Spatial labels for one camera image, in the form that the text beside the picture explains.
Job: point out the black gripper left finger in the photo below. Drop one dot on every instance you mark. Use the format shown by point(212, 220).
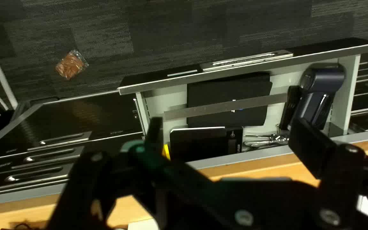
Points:
point(107, 186)

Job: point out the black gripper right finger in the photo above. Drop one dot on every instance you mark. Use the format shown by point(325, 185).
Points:
point(345, 183)

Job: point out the small black upright object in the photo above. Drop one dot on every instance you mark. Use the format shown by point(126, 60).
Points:
point(290, 106)

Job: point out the small metal clips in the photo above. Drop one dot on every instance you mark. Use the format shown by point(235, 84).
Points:
point(264, 138)

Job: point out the dark blue stapler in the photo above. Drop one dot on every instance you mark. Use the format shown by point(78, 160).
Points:
point(319, 87)

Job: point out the black flat case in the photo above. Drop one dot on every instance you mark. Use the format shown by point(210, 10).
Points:
point(200, 142)

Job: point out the steel ruler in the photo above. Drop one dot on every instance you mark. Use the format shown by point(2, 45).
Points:
point(255, 103)

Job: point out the orange wrapper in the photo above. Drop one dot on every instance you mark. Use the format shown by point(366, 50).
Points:
point(70, 64)

